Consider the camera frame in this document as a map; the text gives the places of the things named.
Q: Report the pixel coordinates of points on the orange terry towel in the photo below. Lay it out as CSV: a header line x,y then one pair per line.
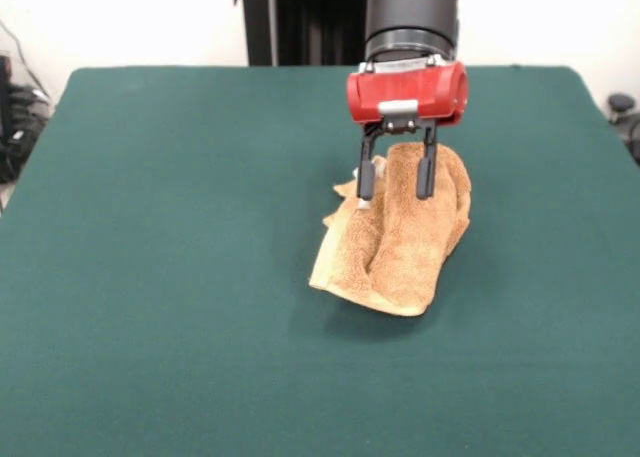
x,y
400,257

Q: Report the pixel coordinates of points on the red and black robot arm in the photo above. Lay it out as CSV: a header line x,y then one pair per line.
x,y
410,12

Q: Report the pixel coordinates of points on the dark green table cloth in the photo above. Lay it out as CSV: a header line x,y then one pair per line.
x,y
150,227

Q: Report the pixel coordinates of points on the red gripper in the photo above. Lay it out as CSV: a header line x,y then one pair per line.
x,y
400,89

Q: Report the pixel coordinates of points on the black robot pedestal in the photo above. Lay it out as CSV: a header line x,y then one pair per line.
x,y
310,27

